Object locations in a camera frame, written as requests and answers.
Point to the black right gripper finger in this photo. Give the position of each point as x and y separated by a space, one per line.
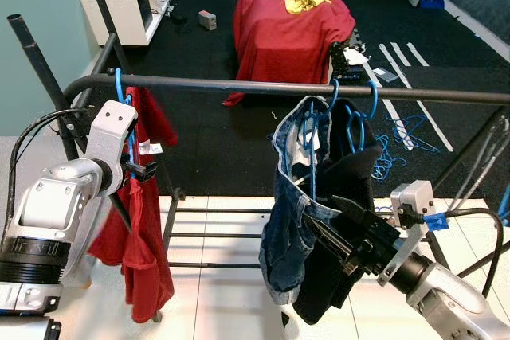
339 244
358 214

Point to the red shirt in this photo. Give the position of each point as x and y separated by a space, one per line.
143 260

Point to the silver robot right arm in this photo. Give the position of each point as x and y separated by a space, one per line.
454 300

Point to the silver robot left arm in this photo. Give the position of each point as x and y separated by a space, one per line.
56 197

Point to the blue denim jeans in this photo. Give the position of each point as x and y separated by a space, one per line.
279 252

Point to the grey flat pad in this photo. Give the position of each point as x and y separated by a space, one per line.
386 75

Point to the black equipment case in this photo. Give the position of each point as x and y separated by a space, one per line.
339 71

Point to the white cabinet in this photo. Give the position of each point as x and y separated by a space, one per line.
119 13

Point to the white paper sheet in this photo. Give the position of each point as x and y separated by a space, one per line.
355 56

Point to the small grey box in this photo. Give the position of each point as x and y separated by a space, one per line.
208 20

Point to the red draped cloth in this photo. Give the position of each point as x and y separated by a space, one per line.
287 45

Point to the yellow cloth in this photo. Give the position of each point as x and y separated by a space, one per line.
307 1

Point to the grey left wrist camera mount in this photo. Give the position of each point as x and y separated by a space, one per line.
111 129

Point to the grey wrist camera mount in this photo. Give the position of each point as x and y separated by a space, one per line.
111 129
410 197

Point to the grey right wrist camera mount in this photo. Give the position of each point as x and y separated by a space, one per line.
410 197

